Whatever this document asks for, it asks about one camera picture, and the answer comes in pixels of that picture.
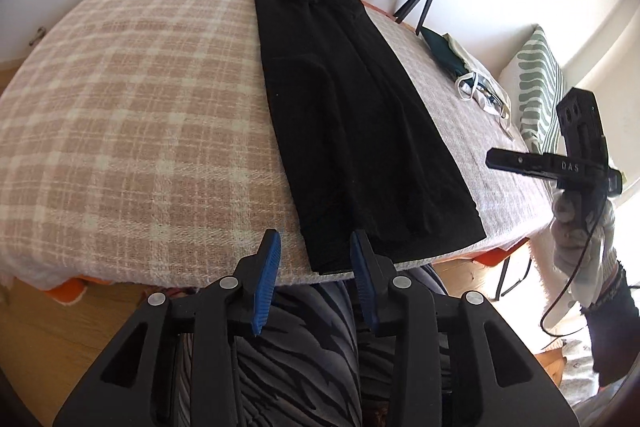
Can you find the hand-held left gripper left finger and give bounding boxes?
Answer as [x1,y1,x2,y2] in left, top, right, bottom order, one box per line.
[52,229,282,427]

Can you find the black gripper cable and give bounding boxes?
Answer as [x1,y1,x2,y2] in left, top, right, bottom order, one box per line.
[541,199,612,337]

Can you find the plaid blanket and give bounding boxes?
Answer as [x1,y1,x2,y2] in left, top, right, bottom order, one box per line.
[0,0,557,294]

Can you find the person's right hand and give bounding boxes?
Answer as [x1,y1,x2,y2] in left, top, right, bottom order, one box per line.
[550,191,620,308]

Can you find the green striped pillow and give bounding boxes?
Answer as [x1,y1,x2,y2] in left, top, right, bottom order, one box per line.
[499,25,569,154]

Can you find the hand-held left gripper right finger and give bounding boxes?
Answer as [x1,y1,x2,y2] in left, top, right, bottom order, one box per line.
[350,230,581,427]

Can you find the black pants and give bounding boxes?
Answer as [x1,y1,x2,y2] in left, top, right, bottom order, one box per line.
[250,0,487,277]

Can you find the black metal chair frame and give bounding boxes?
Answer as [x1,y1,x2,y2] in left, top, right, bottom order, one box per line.
[498,239,533,299]

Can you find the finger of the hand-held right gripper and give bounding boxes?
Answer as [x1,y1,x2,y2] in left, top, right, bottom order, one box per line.
[486,147,555,181]

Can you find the dark green cloth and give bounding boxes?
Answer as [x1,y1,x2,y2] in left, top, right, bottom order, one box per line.
[421,29,472,78]

